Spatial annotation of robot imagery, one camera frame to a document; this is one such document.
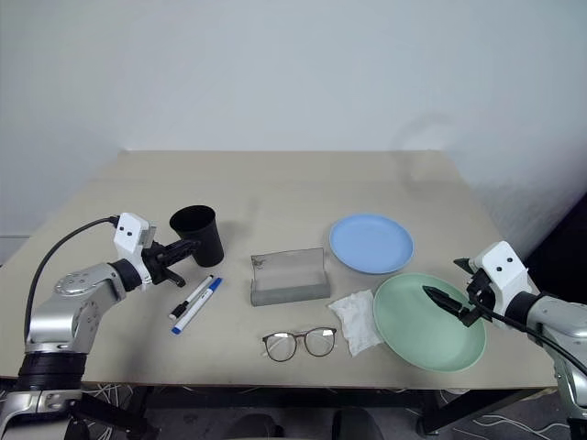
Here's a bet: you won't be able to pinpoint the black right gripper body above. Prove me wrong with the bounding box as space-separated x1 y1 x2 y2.
460 269 495 329

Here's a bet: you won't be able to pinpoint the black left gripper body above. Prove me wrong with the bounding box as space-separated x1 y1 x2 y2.
141 242 167 286

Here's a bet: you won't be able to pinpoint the black plastic cup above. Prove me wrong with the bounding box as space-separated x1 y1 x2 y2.
169 204 226 269

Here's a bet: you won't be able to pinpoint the white marker with black cap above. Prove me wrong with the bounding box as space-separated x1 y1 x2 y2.
168 274 215 321

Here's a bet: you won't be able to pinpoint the white marker with blue cap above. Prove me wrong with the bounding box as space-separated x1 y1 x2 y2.
171 277 224 336

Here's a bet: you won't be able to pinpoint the green plate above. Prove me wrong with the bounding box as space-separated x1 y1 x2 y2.
372 272 487 372

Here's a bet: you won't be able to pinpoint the white tissue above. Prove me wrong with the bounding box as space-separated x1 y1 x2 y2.
327 288 382 358

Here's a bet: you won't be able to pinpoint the grey rectangular sponge block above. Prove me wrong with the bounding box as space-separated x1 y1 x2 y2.
249 247 332 307

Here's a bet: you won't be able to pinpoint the brown round-frame glasses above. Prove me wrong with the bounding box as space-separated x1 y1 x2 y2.
261 325 338 363

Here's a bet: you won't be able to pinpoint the blue plate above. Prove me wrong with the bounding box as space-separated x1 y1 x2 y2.
328 212 415 276

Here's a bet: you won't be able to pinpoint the black table leg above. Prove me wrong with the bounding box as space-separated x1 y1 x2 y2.
415 388 559 435
75 387 160 440

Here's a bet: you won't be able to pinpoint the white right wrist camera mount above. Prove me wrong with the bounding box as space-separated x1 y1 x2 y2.
471 240 542 317

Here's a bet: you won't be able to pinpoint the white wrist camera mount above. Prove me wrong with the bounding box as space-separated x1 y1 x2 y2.
471 240 542 317
112 212 158 293

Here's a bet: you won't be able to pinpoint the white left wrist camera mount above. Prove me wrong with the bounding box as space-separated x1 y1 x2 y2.
112 212 158 293

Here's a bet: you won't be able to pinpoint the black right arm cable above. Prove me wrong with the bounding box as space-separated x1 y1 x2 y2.
474 297 587 375

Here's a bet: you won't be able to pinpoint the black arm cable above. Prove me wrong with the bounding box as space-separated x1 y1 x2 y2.
23 215 121 344
474 297 587 375

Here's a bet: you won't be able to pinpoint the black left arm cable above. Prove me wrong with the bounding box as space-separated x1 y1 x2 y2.
23 215 121 344

